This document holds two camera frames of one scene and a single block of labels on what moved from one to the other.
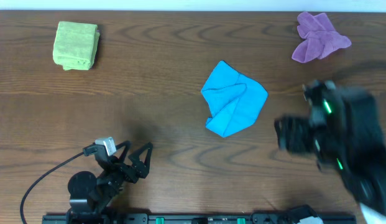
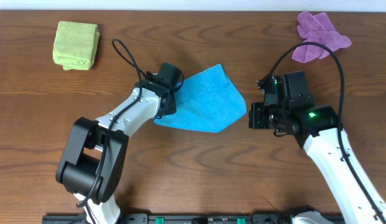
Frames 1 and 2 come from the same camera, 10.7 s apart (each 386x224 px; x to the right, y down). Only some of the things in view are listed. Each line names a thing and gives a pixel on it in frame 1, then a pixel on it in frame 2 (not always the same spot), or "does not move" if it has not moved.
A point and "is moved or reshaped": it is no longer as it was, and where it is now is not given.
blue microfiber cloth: x=235 y=101 is moved or reshaped
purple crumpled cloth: x=321 y=39 does not move
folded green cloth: x=75 y=45 does not move
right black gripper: x=310 y=134 → x=255 y=116
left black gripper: x=127 y=170 → x=169 y=104
